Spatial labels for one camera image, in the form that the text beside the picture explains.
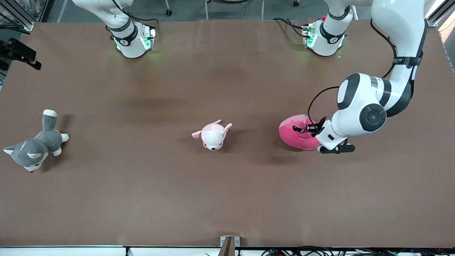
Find pink round plush toy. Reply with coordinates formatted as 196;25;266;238
279;114;322;151

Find grey husky plush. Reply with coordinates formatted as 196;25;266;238
4;109;70;172

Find pink white puppy plush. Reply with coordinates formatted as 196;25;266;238
192;120;232;151

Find aluminium frame profile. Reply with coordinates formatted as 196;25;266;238
0;0;35;32
425;0;455;28

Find tangled black cables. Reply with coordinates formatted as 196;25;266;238
261;246;455;256

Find black right arm base cable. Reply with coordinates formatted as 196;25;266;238
113;0;159;36

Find black arm base cable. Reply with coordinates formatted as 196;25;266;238
273;18;309;38
113;0;159;36

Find black left arm base cable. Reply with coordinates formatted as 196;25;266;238
273;18;309;38

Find white stool frame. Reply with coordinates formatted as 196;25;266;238
205;0;265;21

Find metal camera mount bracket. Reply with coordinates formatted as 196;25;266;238
220;236;240;256

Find white table edge rail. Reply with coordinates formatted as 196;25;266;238
0;245;455;256

